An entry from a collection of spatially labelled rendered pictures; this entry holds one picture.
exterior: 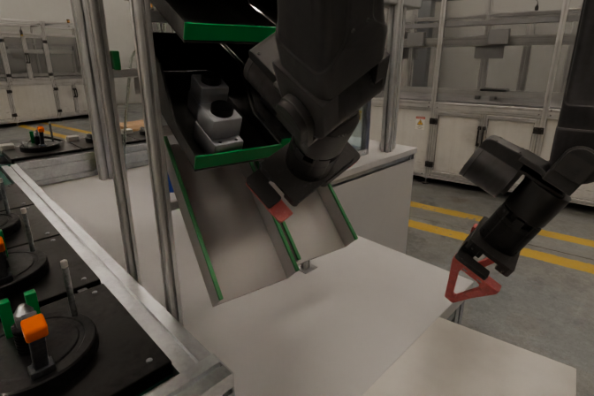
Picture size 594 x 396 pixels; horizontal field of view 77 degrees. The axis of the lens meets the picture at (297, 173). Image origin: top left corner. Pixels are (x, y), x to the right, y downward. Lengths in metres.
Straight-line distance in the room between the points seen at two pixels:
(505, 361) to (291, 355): 0.35
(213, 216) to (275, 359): 0.25
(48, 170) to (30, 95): 8.02
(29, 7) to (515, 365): 11.66
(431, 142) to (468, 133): 0.37
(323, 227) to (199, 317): 0.29
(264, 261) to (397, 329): 0.28
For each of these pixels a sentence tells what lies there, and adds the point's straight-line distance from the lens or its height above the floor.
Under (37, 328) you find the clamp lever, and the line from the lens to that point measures 0.49.
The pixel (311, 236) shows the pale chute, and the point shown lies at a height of 1.02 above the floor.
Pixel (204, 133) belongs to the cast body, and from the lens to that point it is 0.53.
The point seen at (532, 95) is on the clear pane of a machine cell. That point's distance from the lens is 4.08.
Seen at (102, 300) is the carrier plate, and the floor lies 0.97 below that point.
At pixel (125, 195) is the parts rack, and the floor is 1.08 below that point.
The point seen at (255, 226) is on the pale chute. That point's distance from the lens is 0.64.
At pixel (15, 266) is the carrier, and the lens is 0.82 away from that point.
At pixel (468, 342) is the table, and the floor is 0.86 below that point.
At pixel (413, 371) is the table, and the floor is 0.86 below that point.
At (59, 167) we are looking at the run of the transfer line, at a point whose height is 0.92.
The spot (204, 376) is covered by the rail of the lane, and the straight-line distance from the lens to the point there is 0.54.
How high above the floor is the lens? 1.33
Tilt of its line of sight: 17 degrees down
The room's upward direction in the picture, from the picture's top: straight up
